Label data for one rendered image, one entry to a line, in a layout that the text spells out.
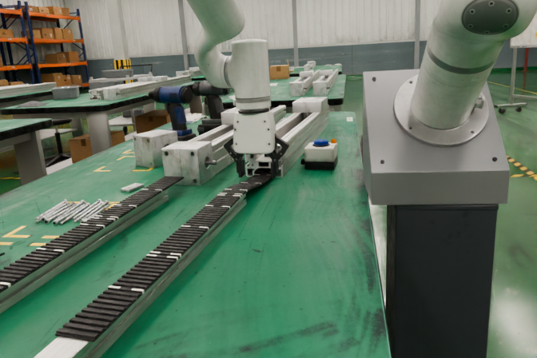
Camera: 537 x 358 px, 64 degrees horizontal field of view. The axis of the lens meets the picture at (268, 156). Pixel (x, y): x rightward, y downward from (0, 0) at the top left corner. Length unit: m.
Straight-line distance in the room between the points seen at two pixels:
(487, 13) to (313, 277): 0.42
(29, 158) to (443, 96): 2.47
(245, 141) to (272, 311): 0.54
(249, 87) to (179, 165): 0.28
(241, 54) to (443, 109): 0.44
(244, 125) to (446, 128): 0.44
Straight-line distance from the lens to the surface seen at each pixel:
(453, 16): 0.66
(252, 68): 0.99
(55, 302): 0.69
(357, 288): 0.62
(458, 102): 0.88
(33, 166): 2.91
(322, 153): 1.16
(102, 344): 0.55
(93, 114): 3.58
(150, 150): 1.31
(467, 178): 0.93
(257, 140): 1.02
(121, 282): 0.62
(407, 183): 0.91
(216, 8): 0.87
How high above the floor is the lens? 1.10
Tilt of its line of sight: 14 degrees down
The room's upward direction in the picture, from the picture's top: 3 degrees counter-clockwise
